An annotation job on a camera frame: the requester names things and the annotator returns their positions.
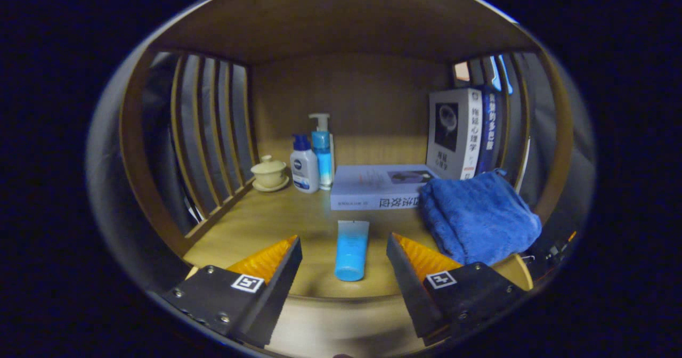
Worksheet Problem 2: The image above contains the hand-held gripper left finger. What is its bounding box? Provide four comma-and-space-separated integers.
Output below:
163, 234, 303, 348

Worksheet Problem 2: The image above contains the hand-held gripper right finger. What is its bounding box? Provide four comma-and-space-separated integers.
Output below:
386, 233, 531, 346

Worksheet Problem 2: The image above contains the blue squeeze tube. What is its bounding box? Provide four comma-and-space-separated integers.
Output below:
334, 220, 370, 282

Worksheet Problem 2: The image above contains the wooden countertop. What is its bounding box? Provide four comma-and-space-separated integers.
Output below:
183, 185, 533, 300

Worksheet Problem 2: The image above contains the wooden cabinet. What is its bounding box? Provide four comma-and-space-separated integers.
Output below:
118, 0, 575, 356

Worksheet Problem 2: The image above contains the blue folded towel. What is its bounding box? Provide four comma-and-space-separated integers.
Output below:
418, 169, 542, 265

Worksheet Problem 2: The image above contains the white book lying flat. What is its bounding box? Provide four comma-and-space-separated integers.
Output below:
330, 165, 439, 211

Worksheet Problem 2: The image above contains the cream lidded teacup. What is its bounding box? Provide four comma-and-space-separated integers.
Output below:
250, 154, 290, 192

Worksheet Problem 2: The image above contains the white bottle with blue cap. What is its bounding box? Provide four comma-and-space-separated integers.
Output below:
290, 134, 320, 194

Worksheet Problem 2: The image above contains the blue pump bottle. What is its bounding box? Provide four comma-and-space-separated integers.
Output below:
309, 113, 335, 190

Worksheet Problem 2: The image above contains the orange and black clamp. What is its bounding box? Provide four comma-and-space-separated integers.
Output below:
533, 231, 578, 268

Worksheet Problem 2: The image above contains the white upright book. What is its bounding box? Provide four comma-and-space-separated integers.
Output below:
426, 88, 483, 181

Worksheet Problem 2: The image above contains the dark blue upright book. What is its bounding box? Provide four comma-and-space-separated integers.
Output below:
476, 85, 504, 175

